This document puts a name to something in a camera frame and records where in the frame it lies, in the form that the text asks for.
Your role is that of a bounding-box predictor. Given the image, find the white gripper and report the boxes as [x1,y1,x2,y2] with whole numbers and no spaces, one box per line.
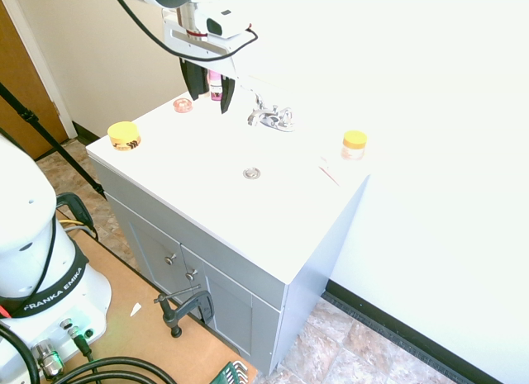
[161,2,238,115]

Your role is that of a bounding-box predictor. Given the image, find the pink bottle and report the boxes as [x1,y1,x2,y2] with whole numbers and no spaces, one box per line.
[207,69,225,102]

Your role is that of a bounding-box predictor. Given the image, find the wide yellow lidded jar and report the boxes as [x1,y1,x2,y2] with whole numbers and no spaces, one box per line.
[107,121,142,152]

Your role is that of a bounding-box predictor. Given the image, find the red thin stick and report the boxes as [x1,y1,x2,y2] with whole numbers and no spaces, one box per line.
[317,165,341,187]

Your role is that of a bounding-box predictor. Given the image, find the small yellow capped jar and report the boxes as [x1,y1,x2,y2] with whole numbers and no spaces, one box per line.
[341,130,369,161]

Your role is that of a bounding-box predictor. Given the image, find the grey vanity cabinet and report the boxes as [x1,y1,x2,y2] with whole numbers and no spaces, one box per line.
[85,92,371,377]

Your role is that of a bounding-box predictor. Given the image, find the black tripod leg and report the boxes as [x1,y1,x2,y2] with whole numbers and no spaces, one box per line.
[0,82,107,201]

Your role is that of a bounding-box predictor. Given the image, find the brown wooden door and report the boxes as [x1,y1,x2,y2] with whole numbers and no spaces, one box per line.
[0,0,69,161]

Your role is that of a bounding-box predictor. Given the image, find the brown wooden base board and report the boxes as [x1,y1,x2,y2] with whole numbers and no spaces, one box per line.
[56,209,259,384]

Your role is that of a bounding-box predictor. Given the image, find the green hex key set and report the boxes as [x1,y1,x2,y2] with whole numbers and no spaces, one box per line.
[208,360,250,384]

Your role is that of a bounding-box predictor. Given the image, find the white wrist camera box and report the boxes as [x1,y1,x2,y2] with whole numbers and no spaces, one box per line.
[193,7,254,40]

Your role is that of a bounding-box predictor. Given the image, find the chrome two-handle faucet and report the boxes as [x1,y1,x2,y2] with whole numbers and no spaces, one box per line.
[246,92,297,133]

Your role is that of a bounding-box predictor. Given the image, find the thick black cables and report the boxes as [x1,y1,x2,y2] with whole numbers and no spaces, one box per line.
[0,322,179,384]

